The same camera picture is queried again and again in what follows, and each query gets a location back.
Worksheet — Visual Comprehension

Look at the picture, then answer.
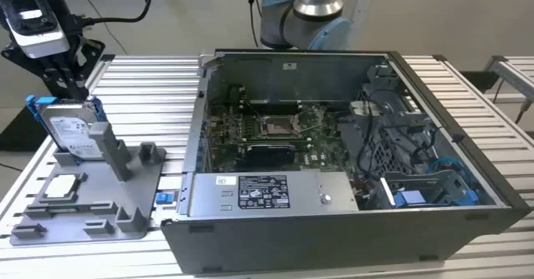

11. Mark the silver CPU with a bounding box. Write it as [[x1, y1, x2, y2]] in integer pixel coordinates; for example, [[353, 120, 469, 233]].
[[43, 175, 83, 198]]

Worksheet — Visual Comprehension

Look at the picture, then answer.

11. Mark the thick black cable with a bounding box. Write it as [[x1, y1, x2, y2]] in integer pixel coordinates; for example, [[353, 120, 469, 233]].
[[75, 0, 163, 26]]

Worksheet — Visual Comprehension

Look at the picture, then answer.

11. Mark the long black wire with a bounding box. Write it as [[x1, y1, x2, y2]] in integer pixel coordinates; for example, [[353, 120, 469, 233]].
[[355, 88, 402, 183]]

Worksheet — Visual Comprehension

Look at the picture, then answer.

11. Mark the short black wire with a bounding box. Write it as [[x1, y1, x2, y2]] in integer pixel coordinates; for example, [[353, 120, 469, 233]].
[[410, 124, 445, 171]]

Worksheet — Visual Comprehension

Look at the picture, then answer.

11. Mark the grey parts rack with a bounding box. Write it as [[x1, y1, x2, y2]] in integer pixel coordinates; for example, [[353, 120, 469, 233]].
[[8, 122, 168, 247]]

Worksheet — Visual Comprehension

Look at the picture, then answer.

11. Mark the black box on floor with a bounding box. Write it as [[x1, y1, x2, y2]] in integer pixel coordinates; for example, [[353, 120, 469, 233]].
[[0, 105, 54, 151]]

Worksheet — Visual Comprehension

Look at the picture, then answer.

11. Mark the black RAM slot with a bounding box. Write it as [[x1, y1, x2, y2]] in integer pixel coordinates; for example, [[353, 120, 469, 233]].
[[239, 99, 302, 106], [239, 104, 302, 111]]

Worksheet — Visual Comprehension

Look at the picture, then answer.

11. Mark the hard disk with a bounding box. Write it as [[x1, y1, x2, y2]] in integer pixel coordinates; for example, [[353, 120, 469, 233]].
[[25, 94, 111, 161]]

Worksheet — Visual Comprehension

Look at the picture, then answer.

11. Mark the blue wire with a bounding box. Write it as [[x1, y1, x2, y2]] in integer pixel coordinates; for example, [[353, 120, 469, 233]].
[[427, 158, 473, 196]]

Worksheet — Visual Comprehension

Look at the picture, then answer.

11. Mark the black graphics card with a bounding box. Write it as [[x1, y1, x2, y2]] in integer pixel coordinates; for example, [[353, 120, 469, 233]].
[[243, 143, 298, 172]]

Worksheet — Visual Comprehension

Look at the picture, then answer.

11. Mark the metal slat side table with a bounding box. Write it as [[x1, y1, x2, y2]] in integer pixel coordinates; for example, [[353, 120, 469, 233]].
[[483, 55, 534, 103]]

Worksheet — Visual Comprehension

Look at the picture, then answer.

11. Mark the grey disk bay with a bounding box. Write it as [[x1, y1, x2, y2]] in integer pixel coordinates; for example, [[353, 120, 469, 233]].
[[377, 168, 477, 210]]

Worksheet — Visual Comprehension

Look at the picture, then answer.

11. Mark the green RAM stick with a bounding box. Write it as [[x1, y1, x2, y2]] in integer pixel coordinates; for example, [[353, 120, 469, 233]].
[[36, 208, 99, 214]]

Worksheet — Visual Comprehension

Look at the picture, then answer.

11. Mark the black open PC case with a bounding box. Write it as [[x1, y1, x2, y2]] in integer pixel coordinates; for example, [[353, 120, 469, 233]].
[[160, 48, 531, 275]]

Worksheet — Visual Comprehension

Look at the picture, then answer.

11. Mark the grey perforated drive cage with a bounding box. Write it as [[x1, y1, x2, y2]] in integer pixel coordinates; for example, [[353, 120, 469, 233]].
[[337, 63, 498, 211]]

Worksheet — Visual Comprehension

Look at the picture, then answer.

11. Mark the blue empty disk carrier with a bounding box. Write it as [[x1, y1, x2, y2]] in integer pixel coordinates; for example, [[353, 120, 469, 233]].
[[394, 191, 426, 208]]

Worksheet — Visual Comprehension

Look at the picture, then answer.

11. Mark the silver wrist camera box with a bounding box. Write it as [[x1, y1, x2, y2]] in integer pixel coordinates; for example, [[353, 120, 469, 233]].
[[0, 0, 71, 58]]

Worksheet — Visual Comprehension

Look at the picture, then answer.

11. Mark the black block beside table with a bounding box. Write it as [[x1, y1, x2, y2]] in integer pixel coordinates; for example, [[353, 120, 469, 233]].
[[461, 71, 499, 94]]

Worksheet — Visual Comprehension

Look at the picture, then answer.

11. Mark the black expansion slot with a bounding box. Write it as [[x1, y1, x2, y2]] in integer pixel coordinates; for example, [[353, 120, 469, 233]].
[[240, 136, 313, 143]]

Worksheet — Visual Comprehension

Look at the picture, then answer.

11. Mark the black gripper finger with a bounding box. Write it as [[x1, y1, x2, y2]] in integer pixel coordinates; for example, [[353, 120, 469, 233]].
[[68, 38, 106, 101], [0, 46, 75, 96]]

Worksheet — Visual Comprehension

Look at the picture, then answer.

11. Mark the CPU socket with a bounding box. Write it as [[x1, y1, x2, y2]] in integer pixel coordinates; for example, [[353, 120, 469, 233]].
[[260, 115, 292, 136]]

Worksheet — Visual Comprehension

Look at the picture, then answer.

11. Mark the thin metal locking lever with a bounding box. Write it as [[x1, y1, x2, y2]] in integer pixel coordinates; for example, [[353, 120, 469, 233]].
[[243, 99, 264, 118]]

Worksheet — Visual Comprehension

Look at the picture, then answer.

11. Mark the silver power supply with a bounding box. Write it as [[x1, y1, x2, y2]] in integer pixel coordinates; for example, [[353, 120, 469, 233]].
[[183, 171, 361, 216]]

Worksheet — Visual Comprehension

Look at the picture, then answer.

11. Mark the green motherboard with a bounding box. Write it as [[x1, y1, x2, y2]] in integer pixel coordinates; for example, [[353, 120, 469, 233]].
[[203, 102, 355, 173]]

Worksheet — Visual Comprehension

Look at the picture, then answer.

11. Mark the metal socket cover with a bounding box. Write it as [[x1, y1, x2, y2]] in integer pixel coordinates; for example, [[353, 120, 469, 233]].
[[291, 106, 326, 132]]

